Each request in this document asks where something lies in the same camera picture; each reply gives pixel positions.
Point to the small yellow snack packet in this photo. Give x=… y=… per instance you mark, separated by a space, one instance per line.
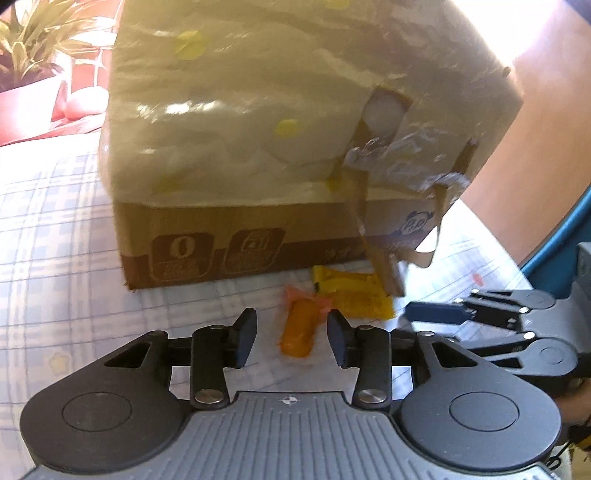
x=355 y=295

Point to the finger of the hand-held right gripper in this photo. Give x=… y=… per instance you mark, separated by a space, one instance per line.
x=434 y=311
x=503 y=351

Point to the printed room wall backdrop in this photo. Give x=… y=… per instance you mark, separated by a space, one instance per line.
x=27 y=106

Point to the plastic-wrapped cardboard box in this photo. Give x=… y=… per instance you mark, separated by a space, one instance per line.
x=231 y=115

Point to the blue plastic object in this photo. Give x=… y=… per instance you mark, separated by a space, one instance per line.
x=554 y=249

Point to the brown wooden panel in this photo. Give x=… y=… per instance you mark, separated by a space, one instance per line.
x=545 y=161

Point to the blue checked tablecloth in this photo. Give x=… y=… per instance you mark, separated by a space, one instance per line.
x=69 y=254

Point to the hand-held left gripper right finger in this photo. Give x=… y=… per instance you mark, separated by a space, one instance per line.
x=337 y=341

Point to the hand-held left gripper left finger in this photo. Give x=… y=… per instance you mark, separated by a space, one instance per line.
x=244 y=339

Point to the small orange snack packet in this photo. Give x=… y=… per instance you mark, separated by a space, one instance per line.
x=300 y=330

